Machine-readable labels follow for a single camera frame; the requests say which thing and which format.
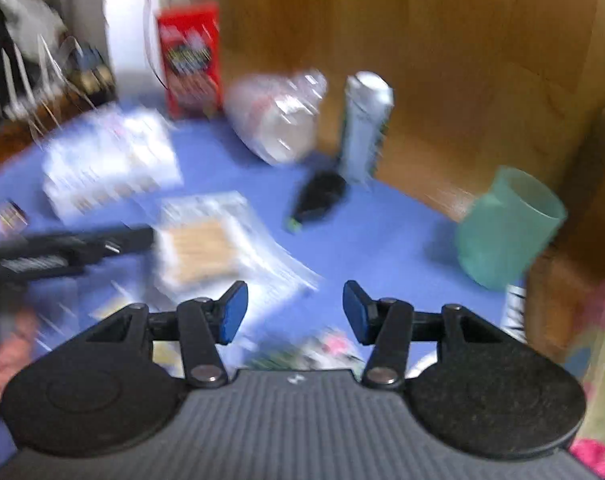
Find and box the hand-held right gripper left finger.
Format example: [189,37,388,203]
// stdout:
[85,281,248,389]

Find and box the white tissue pack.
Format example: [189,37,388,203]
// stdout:
[41,107,184,223]

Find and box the green plastic cup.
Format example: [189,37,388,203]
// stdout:
[457,166,568,291]

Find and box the small black bottle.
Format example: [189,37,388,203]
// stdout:
[284,170,350,233]

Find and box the clear biscuit packet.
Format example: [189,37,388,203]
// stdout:
[150,191,323,306]

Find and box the red cereal box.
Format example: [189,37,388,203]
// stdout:
[156,1,224,120]

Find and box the white drink carton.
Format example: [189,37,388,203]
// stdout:
[339,71,395,186]

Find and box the metal wire rack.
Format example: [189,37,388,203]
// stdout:
[0,0,118,131]

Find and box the person's left hand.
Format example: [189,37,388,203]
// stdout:
[0,309,41,404]

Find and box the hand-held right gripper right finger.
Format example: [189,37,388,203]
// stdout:
[343,280,508,389]

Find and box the pink tin box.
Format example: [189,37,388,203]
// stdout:
[565,260,605,478]

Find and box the brown chair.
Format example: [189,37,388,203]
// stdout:
[527,101,605,356]

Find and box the green patterned packet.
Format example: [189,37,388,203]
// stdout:
[247,327,366,373]

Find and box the blue tablecloth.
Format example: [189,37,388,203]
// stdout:
[0,100,531,480]

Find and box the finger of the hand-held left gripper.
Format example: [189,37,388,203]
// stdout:
[81,226,155,261]

